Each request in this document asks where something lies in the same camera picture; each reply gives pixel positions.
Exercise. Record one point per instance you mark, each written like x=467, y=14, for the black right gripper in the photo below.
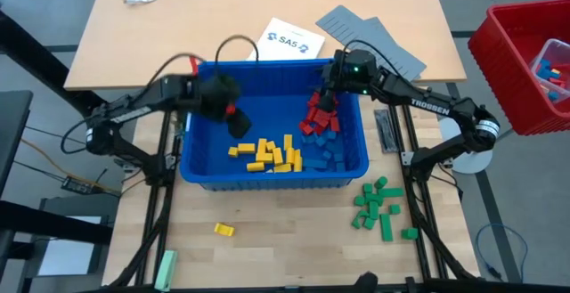
x=352, y=72

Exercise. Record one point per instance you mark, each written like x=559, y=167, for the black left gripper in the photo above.
x=222, y=99

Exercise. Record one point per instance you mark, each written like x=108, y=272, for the red cube block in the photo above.
x=305, y=128
x=319, y=128
x=334, y=124

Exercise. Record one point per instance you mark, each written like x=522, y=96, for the blue plastic bin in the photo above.
x=276, y=92

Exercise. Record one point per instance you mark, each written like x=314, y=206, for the yellow cube block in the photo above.
x=271, y=145
x=233, y=152

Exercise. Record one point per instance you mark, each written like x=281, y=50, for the yellow rectangular block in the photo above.
x=264, y=157
x=246, y=148
x=277, y=156
x=298, y=160
x=282, y=168
x=262, y=146
x=288, y=141
x=289, y=156

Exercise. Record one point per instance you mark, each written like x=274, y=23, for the green rectangular block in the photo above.
x=374, y=211
x=392, y=192
x=394, y=209

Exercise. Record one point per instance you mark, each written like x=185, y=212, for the green arch block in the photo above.
x=357, y=221
x=376, y=198

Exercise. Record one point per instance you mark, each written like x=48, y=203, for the long green block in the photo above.
x=386, y=228

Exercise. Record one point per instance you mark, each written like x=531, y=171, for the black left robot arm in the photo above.
x=129, y=112

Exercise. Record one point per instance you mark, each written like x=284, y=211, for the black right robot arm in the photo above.
x=429, y=106

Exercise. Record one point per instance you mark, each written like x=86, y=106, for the red rectangular block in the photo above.
x=310, y=114
x=321, y=116

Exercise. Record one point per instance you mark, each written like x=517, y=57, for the blue rectangular block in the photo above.
x=315, y=164

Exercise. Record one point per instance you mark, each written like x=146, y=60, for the white SA5 paper sheet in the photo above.
x=289, y=39

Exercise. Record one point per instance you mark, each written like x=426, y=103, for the white round stand base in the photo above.
x=474, y=164

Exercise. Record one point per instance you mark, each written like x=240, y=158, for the small black electronics box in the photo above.
x=78, y=185

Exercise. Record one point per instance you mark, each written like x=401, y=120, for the red plastic crate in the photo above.
x=499, y=61

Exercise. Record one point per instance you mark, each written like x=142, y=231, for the mint green foam block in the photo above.
x=166, y=268

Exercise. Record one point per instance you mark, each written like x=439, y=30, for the black rounded object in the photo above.
x=368, y=279

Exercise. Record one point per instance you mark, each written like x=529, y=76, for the black diagonal beam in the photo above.
x=26, y=48

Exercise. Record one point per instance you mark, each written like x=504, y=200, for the black horizontal beam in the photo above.
x=44, y=224

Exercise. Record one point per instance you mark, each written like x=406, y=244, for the small blue toy block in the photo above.
x=545, y=70

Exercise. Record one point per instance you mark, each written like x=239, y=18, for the grey cabinet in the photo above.
x=67, y=257

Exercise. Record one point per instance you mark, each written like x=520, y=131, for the clear plastic container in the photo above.
x=559, y=52

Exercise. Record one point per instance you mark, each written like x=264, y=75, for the dark grey slotted rail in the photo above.
x=386, y=132

